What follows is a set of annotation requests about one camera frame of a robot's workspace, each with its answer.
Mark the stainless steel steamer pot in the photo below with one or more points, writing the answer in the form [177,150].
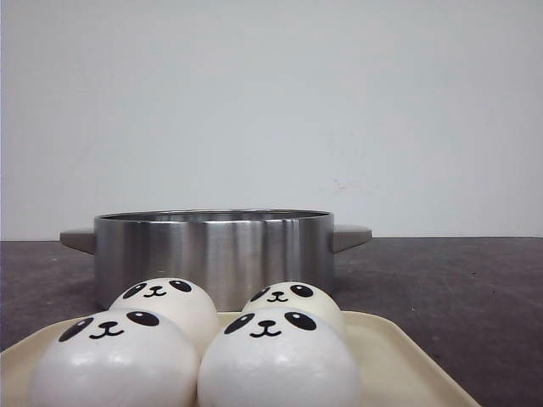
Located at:
[229,253]

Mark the panda bun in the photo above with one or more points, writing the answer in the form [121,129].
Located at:
[278,357]
[304,296]
[182,301]
[117,358]

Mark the cream plastic tray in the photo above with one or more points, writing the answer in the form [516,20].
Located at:
[395,371]

